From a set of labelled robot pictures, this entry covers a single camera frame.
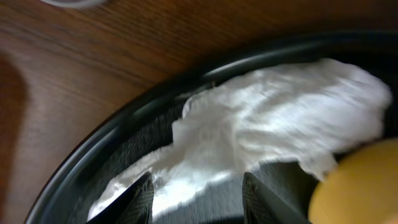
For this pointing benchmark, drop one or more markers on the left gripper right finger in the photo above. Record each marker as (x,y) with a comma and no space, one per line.
(262,206)

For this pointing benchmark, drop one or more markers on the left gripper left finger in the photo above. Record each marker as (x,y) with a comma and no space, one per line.
(133,206)

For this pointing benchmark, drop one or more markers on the white tissue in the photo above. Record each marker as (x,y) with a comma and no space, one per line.
(304,112)

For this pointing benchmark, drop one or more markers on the yellow bowl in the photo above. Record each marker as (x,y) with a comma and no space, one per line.
(363,189)

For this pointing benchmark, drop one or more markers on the clear plastic bin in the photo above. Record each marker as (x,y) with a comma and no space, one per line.
(74,4)

